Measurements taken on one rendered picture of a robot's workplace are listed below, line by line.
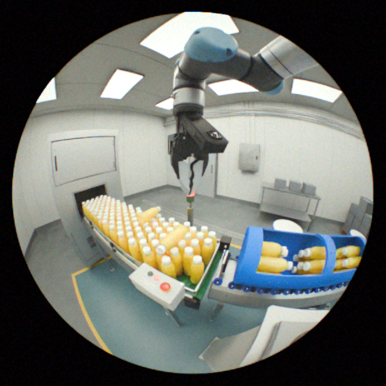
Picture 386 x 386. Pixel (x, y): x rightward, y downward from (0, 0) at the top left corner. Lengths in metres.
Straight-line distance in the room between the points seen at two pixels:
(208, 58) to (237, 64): 0.05
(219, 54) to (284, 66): 0.12
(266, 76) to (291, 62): 0.07
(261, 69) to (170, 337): 1.73
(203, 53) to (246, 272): 0.58
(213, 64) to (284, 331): 0.57
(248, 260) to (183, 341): 1.24
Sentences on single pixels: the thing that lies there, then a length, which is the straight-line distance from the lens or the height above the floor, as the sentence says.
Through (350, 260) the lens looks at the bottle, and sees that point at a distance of 0.92.
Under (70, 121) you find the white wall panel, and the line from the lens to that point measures 4.56.
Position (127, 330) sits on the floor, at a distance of 1.66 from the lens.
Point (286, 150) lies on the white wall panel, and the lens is 3.84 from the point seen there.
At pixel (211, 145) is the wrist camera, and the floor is 1.53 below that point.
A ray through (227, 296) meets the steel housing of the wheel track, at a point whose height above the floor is 0.87.
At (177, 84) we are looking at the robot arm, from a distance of 0.30.
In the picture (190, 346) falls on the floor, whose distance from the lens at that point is 1.52.
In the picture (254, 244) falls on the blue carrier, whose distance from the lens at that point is 0.48.
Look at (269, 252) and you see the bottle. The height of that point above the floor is 1.15.
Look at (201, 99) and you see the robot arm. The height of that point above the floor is 1.64.
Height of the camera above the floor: 1.52
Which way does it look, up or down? 18 degrees down
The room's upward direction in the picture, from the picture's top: straight up
